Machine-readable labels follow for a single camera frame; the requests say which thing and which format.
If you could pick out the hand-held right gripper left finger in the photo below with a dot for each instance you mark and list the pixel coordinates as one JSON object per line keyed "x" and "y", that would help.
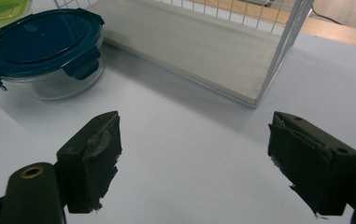
{"x": 85, "y": 168}

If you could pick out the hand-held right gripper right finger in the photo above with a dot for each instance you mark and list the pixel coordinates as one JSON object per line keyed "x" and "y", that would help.
{"x": 309, "y": 168}

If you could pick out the round glass container blue lid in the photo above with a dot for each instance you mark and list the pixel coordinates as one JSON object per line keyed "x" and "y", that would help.
{"x": 38, "y": 43}

